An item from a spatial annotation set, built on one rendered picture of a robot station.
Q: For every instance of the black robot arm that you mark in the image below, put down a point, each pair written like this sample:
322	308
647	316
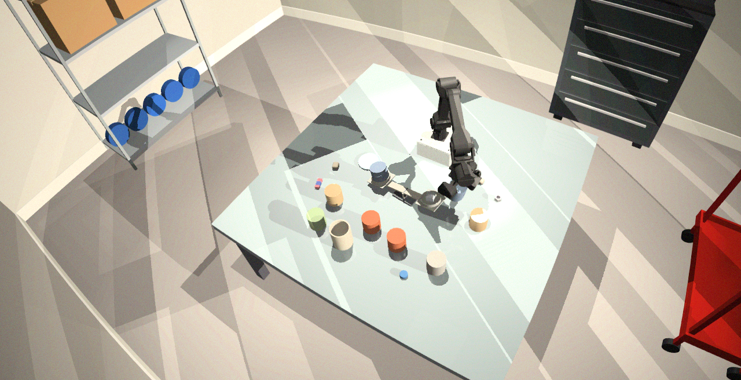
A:
449	114

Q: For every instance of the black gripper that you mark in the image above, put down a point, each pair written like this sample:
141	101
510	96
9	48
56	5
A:
449	190

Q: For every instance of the olive green cylinder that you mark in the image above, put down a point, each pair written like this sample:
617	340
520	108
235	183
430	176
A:
316	219

